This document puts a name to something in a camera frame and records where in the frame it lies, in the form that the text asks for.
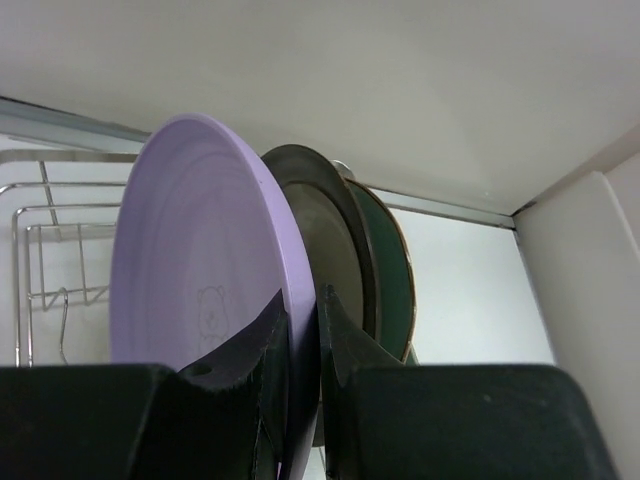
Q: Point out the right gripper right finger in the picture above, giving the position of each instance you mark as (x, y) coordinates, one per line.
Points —
(385, 420)

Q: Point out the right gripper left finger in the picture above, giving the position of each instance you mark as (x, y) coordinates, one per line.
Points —
(221, 417)

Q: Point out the teal round flower plate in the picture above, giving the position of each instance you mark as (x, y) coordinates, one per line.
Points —
(397, 292)

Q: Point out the purple plate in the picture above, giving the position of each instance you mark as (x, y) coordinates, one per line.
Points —
(205, 238)

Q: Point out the wire dish rack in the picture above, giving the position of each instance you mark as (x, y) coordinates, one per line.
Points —
(58, 217)

